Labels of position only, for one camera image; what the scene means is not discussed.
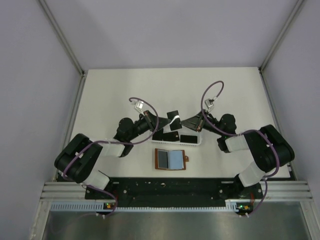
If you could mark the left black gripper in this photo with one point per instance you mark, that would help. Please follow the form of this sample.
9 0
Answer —
151 120

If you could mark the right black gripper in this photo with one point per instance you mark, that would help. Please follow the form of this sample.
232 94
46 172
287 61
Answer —
194 123

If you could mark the black credit card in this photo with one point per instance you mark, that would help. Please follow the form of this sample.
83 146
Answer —
175 121
163 159

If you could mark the brown leather card holder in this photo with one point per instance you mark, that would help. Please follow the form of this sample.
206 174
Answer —
177 160

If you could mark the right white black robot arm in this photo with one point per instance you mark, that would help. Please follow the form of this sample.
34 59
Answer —
269 149

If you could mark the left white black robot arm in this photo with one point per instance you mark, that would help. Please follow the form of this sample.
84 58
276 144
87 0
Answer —
78 158

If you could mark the VIP black card in basket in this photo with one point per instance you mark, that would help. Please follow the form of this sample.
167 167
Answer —
172 136

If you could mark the white plastic slotted basket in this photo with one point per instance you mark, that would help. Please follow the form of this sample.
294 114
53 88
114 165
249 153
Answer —
184 131

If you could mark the right aluminium frame post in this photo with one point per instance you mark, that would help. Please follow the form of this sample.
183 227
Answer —
297 8

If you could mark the aluminium frame post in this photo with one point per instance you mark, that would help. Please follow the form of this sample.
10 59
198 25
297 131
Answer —
60 36
297 8

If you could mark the left aluminium frame post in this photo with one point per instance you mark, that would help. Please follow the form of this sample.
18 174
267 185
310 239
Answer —
60 36

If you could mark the aluminium frame rail front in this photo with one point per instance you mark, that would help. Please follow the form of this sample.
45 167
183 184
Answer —
277 191

